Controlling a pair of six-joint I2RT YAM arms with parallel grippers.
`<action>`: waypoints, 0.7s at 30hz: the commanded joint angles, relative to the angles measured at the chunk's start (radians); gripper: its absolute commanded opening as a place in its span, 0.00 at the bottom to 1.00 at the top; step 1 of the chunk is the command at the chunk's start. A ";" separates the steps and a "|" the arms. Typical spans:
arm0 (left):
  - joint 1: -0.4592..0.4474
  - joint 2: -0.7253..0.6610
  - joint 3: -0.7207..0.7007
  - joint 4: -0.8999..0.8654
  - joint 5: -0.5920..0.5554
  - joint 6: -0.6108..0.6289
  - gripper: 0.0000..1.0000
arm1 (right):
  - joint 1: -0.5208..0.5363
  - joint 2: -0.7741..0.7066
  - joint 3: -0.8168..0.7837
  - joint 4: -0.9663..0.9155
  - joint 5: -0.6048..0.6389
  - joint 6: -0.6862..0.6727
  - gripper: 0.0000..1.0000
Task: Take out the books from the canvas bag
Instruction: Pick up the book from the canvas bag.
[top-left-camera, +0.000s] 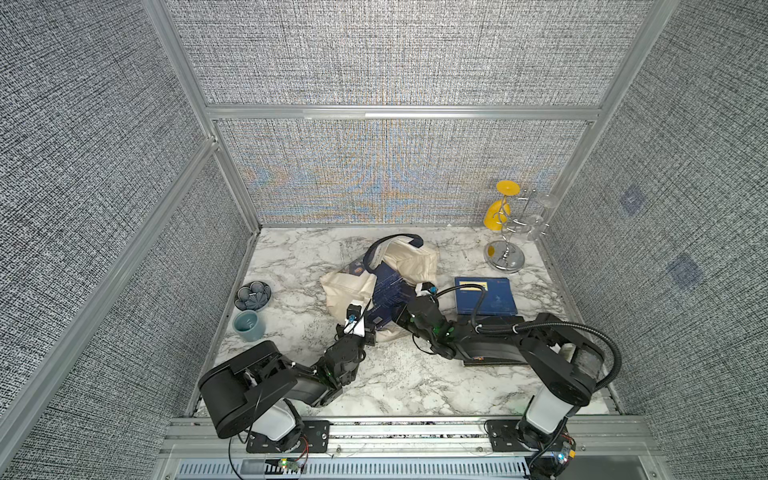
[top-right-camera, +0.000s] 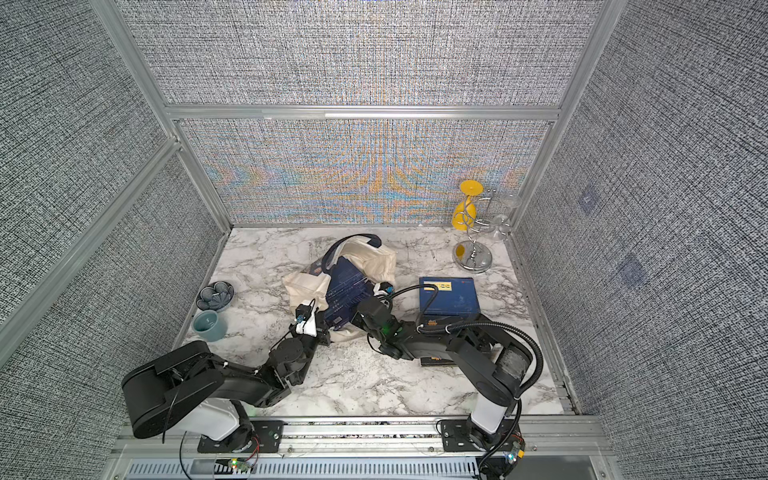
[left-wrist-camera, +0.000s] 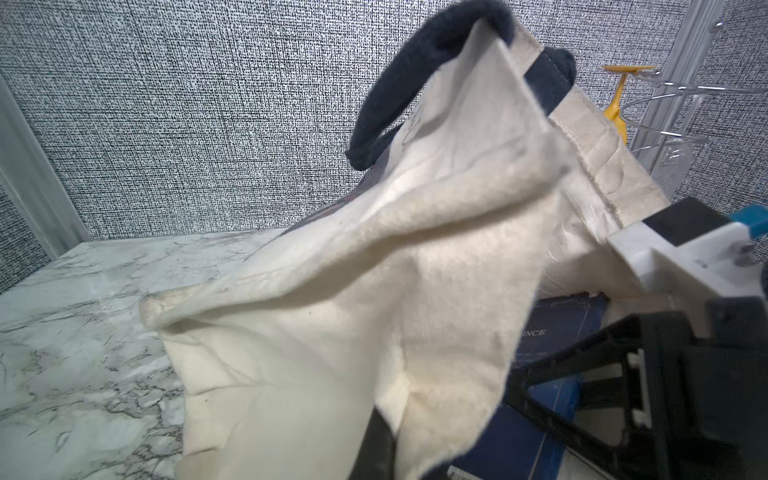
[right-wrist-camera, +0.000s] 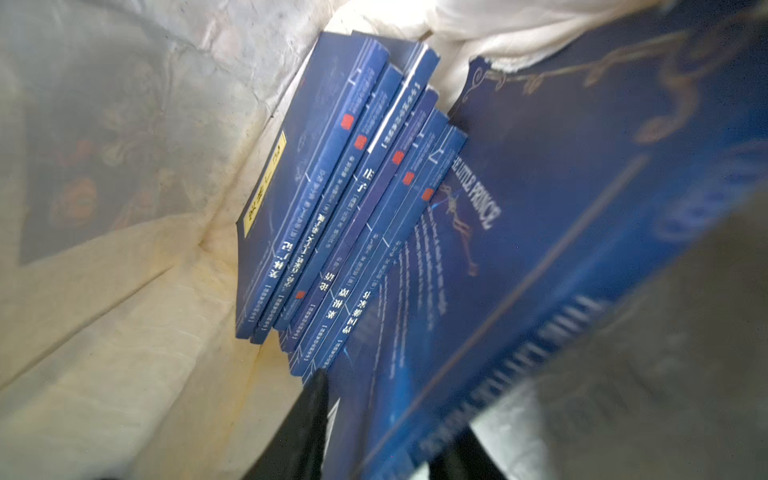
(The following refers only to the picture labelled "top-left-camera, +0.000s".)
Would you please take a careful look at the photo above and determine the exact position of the cream canvas tote bag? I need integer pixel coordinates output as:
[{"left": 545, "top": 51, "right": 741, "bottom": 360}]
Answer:
[{"left": 320, "top": 233, "right": 439, "bottom": 342}]

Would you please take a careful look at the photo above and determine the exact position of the dark blue book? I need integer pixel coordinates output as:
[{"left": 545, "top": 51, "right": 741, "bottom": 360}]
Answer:
[{"left": 454, "top": 277, "right": 518, "bottom": 316}]

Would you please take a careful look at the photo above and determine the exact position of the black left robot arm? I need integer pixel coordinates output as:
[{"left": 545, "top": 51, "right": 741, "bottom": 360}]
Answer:
[{"left": 198, "top": 326, "right": 368, "bottom": 439}]

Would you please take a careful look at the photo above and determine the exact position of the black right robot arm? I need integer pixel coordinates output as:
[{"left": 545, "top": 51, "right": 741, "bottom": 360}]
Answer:
[{"left": 393, "top": 295, "right": 623, "bottom": 452}]

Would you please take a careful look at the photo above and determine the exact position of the teal ceramic cup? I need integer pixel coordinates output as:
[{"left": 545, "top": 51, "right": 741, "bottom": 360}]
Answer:
[{"left": 232, "top": 310, "right": 266, "bottom": 342}]

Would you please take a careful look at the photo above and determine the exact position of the dark flower shaped dish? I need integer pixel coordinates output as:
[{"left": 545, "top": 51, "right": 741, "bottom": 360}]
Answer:
[{"left": 234, "top": 281, "right": 272, "bottom": 311}]

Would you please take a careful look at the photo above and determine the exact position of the yellow wine glass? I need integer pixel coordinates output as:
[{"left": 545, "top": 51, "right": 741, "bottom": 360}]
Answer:
[{"left": 483, "top": 180, "right": 521, "bottom": 232}]

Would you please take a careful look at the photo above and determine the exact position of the clear wine glass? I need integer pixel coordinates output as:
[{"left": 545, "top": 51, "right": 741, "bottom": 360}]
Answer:
[{"left": 523, "top": 193, "right": 559, "bottom": 242}]

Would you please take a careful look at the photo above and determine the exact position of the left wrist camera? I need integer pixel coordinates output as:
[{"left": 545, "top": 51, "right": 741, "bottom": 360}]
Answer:
[{"left": 343, "top": 302, "right": 366, "bottom": 337}]

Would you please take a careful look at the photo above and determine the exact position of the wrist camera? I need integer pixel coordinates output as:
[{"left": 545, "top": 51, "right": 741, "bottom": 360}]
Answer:
[
  {"left": 343, "top": 302, "right": 366, "bottom": 337},
  {"left": 415, "top": 282, "right": 438, "bottom": 296}
]

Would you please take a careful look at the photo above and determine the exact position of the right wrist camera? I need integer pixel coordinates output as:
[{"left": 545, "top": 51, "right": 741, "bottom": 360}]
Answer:
[{"left": 415, "top": 282, "right": 438, "bottom": 296}]

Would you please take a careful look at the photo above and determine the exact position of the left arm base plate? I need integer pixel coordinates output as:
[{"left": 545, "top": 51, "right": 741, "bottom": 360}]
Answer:
[{"left": 246, "top": 420, "right": 331, "bottom": 456}]

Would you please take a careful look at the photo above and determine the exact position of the black corrugated cable hose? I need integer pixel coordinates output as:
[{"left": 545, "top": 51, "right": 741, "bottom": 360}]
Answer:
[{"left": 434, "top": 283, "right": 624, "bottom": 475}]

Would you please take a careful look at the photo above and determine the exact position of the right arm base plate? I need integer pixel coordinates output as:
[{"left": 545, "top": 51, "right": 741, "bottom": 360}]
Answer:
[{"left": 484, "top": 419, "right": 541, "bottom": 453}]

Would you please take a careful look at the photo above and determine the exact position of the aluminium front rail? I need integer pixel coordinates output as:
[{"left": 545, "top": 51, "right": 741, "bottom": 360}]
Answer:
[{"left": 151, "top": 415, "right": 673, "bottom": 479}]

